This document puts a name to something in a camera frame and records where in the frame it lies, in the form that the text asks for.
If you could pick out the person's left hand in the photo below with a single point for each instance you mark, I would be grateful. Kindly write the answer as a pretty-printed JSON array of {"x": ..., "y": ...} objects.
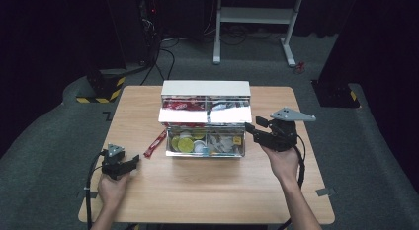
[{"x": 110, "y": 190}]

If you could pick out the white drawer cabinet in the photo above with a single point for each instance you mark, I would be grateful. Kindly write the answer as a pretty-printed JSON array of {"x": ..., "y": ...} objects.
[{"x": 206, "y": 88}]

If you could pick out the small yellow packet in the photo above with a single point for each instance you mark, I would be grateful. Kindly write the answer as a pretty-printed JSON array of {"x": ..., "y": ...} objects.
[{"x": 237, "y": 140}]

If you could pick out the pile of round capsule cups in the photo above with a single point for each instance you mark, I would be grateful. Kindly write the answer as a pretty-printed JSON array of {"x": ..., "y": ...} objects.
[{"x": 185, "y": 145}]

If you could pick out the wooden table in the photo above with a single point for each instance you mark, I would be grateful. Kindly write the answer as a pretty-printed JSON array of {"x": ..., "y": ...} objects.
[{"x": 204, "y": 190}]

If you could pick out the person's right hand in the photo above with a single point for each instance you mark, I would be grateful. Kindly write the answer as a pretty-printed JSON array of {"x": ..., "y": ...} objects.
[{"x": 283, "y": 164}]

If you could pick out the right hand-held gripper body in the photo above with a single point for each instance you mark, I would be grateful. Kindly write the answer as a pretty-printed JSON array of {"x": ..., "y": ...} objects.
[{"x": 283, "y": 134}]

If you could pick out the pile of grey white packets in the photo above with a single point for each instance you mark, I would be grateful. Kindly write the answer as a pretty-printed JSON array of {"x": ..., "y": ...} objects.
[{"x": 227, "y": 103}]

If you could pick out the grey tape piece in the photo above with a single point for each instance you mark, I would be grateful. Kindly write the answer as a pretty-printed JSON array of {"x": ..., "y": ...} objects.
[{"x": 93, "y": 194}]

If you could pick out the red stick packet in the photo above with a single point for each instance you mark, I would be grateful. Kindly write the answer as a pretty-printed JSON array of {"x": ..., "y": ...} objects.
[{"x": 155, "y": 143}]

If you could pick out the clear drawer with dividers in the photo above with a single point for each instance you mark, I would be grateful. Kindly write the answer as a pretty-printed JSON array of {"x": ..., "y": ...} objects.
[{"x": 206, "y": 155}]

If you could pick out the white metal stand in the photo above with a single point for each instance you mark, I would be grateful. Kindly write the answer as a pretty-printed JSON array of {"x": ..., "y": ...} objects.
[{"x": 253, "y": 15}]

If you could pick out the pile of red packets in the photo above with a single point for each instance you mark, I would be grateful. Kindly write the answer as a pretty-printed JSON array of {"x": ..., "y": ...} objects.
[{"x": 183, "y": 104}]

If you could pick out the black yellow striped stand base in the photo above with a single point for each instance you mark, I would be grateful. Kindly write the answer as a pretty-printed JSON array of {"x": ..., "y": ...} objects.
[{"x": 103, "y": 88}]

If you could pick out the pile of clear packets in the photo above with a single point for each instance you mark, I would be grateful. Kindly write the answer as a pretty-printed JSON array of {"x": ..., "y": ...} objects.
[{"x": 220, "y": 142}]

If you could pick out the small red floor object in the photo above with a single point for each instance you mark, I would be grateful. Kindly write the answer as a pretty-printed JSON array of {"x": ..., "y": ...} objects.
[{"x": 299, "y": 67}]

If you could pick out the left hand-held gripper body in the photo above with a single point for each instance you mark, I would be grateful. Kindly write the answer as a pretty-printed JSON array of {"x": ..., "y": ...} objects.
[{"x": 112, "y": 162}]

